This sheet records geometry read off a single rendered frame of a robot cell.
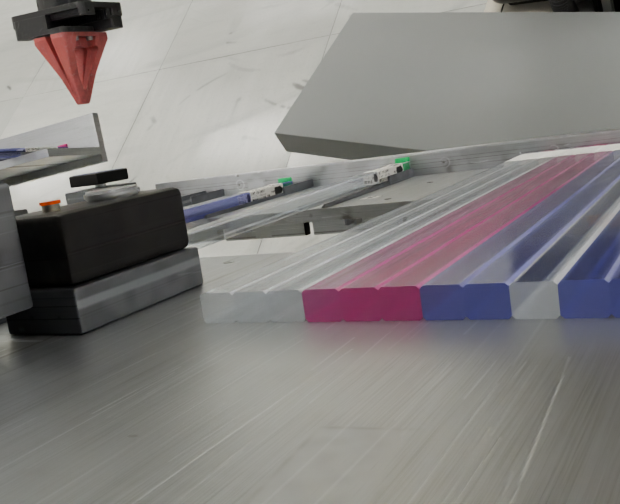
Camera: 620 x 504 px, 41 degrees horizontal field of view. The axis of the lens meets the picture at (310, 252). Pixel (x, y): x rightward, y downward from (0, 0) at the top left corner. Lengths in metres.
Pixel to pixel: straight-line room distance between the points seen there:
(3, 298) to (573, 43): 0.84
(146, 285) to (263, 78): 2.01
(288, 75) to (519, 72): 1.32
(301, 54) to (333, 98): 1.21
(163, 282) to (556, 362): 0.19
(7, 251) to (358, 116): 0.81
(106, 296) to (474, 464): 0.20
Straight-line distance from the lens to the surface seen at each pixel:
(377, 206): 0.60
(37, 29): 0.93
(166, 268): 0.36
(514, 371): 0.21
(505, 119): 0.99
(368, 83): 1.12
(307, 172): 0.84
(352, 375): 0.21
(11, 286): 0.32
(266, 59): 2.40
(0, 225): 0.31
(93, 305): 0.32
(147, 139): 2.42
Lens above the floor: 1.27
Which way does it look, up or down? 45 degrees down
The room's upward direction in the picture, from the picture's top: 36 degrees counter-clockwise
